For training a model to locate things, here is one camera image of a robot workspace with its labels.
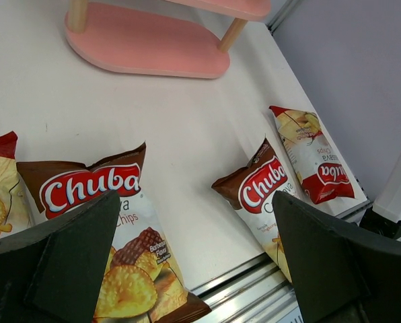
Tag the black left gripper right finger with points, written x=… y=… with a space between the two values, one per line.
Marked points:
x=340 y=271

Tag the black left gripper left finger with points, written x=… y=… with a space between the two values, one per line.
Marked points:
x=53 y=271

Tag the brown Chuba barbeque chips bag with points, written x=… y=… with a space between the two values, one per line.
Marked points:
x=249 y=190

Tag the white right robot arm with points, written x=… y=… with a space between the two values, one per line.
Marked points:
x=384 y=217

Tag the red chuba chips bag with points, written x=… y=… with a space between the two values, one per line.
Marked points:
x=14 y=212
x=316 y=164

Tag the pink three-tier wooden shelf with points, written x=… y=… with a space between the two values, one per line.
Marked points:
x=123 y=40

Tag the aluminium mounting rail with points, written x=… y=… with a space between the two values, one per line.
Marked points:
x=231 y=273

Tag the right aluminium frame post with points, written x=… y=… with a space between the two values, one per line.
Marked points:
x=278 y=16

